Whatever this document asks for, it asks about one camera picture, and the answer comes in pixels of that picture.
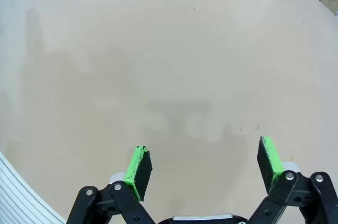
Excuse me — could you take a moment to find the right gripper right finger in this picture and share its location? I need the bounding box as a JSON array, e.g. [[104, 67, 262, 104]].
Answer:
[[248, 136, 338, 224]]

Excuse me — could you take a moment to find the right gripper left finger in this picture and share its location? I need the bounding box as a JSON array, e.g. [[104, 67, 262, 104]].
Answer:
[[65, 144, 157, 224]]

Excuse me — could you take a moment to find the white ribbed panel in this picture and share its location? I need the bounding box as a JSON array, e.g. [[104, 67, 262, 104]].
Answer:
[[0, 151, 67, 224]]

